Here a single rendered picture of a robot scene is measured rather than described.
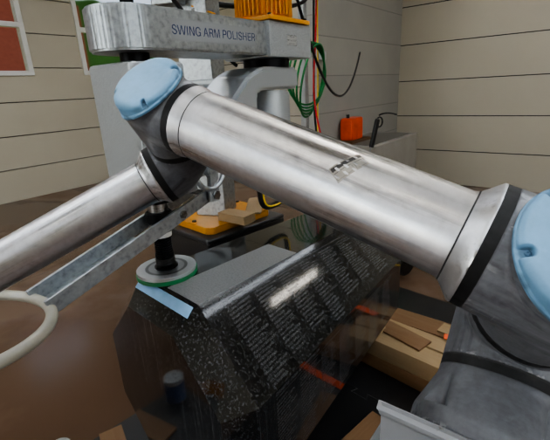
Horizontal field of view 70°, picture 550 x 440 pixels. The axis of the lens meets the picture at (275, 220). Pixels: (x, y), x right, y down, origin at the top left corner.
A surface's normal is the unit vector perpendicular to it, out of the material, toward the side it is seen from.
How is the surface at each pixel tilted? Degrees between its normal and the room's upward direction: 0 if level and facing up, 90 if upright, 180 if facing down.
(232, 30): 90
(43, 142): 90
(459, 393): 28
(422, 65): 90
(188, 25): 90
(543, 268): 47
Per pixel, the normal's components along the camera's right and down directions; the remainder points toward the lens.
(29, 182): 0.79, 0.15
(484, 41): -0.61, 0.28
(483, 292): -0.56, 0.49
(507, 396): -0.11, -0.74
